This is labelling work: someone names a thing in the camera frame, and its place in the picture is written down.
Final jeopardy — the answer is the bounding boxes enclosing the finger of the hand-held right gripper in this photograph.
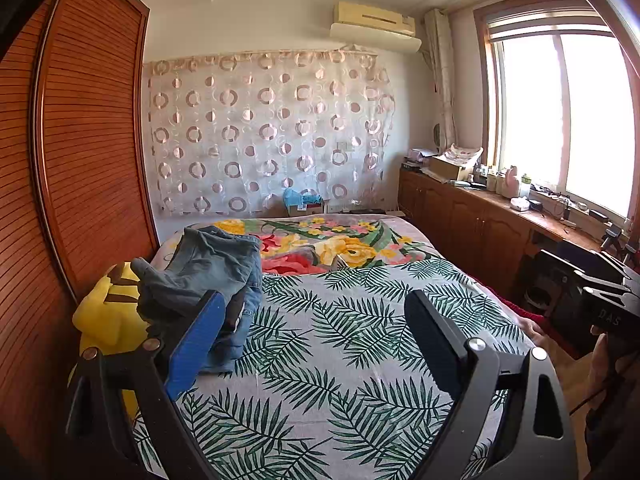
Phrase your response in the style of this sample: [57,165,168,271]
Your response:
[537,249,632,321]
[555,239,640,281]

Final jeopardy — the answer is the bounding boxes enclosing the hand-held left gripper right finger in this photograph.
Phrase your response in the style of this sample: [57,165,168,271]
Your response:
[404,290,578,480]

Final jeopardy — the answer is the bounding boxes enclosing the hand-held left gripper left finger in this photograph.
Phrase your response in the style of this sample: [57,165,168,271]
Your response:
[65,290,227,480]

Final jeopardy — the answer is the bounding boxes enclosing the blue-grey short pants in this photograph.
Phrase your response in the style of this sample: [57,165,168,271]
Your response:
[131,226,263,327]

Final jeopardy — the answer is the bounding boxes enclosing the person's right forearm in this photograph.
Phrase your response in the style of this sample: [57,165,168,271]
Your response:
[585,360,640,480]

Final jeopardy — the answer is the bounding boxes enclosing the black folded pants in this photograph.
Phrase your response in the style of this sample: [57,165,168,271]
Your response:
[225,292,247,333]

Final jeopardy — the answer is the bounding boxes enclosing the person's right hand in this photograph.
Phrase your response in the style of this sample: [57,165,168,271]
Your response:
[589,324,623,413]

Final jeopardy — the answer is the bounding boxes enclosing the stack of folded clothes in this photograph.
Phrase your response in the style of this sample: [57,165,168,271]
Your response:
[199,240,264,374]

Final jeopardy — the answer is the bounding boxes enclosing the red cloth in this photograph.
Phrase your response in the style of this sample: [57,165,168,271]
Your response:
[480,284,547,332]

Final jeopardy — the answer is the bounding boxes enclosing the yellow plush toy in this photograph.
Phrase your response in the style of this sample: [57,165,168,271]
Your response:
[71,261,152,422]

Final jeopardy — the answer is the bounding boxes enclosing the bed with leaf-print sheet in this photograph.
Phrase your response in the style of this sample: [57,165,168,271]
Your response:
[132,255,537,480]

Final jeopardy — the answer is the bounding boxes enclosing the long wooden cabinet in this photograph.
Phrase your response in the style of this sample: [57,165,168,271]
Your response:
[398,167,617,302]

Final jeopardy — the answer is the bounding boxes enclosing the floral blanket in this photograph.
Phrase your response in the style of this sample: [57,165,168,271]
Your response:
[150,214,447,277]

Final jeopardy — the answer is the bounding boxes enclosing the white patterned bag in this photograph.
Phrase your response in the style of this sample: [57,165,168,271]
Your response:
[446,143,485,166]

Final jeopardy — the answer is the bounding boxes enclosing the brown cardboard box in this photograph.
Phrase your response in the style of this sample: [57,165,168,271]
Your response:
[430,156,471,182]

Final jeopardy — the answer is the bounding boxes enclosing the circle pattern sheer curtain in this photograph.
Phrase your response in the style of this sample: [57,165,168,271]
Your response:
[142,49,397,218]

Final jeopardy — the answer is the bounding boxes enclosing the bundled window curtain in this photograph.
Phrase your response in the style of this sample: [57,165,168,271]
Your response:
[424,8,457,154]

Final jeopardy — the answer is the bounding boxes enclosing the cream air conditioner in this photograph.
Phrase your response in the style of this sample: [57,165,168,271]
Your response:
[329,1,423,54]

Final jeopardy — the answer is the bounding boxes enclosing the wooden frame window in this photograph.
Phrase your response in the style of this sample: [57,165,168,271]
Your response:
[472,0,640,227]

